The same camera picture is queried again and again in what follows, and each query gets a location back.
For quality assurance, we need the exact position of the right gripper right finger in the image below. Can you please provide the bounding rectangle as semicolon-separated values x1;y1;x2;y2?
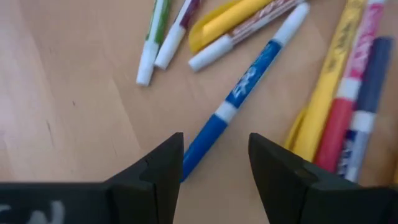
248;133;398;224

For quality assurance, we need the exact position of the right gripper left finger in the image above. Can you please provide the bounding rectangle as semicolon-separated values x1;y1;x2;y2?
0;132;185;224

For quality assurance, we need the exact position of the red pink Expo marker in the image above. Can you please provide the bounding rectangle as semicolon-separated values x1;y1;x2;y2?
313;0;386;174

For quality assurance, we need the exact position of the blue Expo marker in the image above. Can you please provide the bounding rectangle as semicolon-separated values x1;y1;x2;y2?
180;2;311;183

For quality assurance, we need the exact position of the green Expo marker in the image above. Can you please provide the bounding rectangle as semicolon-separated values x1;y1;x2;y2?
136;0;172;87

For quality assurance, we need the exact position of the navy cap Expo marker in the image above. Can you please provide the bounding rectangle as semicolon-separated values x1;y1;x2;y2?
337;36;395;184

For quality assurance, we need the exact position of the purple Expo marker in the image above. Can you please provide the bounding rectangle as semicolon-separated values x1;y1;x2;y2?
154;0;201;70

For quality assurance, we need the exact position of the brown Expo marker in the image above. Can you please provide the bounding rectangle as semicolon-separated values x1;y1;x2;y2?
188;0;305;73

